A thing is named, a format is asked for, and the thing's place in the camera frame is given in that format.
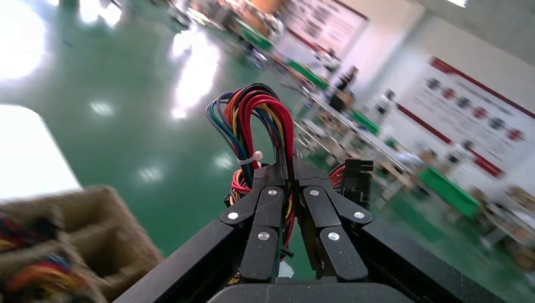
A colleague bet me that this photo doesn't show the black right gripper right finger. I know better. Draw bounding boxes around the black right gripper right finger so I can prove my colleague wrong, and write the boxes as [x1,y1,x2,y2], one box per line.
[292,160,373,282]

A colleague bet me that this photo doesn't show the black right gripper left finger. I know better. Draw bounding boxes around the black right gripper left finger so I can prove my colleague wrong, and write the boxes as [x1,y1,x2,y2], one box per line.
[220,162,290,283]

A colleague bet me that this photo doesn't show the grey power supply coloured cables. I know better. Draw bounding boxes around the grey power supply coloured cables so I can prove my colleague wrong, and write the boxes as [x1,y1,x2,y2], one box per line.
[0,251,99,303]
[204,83,375,260]
[0,211,59,252]

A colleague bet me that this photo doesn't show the brown cardboard divider box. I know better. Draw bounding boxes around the brown cardboard divider box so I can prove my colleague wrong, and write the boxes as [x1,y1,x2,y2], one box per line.
[0,185,165,303]

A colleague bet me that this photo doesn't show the white wall poster red stripes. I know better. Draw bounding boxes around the white wall poster red stripes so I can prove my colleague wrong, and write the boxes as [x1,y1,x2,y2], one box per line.
[278,0,370,64]
[397,56,535,181]

